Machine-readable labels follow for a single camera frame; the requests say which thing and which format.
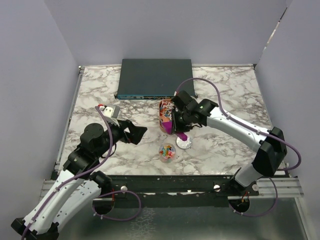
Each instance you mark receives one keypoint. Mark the blue network switch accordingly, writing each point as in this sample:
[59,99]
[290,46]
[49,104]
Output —
[154,79]

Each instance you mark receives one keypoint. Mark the purple plastic scoop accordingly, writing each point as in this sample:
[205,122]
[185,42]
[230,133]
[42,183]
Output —
[169,128]

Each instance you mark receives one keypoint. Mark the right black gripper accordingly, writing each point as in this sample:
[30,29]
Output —
[178,128]

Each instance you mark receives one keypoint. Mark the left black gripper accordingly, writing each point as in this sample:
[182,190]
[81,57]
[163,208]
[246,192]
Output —
[136,132]

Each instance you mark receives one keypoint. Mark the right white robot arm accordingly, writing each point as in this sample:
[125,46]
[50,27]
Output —
[267,144]

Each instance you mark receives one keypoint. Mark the clear plastic jar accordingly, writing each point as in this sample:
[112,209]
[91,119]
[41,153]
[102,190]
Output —
[167,152]

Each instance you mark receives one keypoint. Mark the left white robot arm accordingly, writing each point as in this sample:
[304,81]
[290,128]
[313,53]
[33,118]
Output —
[79,182]

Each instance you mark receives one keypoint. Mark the silver jar lid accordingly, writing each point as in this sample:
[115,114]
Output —
[184,144]

